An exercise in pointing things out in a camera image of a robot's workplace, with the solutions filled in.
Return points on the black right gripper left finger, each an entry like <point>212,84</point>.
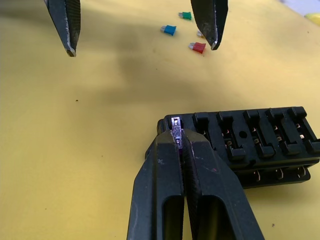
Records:
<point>160,190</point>

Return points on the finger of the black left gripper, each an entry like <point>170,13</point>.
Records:
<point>211,22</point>
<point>66,22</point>

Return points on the amber blade fuse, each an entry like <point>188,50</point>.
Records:
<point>199,33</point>

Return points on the yellow banana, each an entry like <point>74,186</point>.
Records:
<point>313,18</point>

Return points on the green blade fuse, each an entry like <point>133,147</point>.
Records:
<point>186,16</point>

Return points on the blue blade fuse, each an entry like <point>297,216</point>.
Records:
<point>170,30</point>

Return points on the purple blade fuse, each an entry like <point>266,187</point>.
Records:
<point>176,130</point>

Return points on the yellow foam mat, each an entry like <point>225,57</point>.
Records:
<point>75,150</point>

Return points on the black fuse box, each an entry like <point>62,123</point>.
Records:
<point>250,156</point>

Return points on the red blade fuse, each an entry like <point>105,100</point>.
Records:
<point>198,47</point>

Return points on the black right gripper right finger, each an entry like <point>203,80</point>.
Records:
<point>217,200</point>

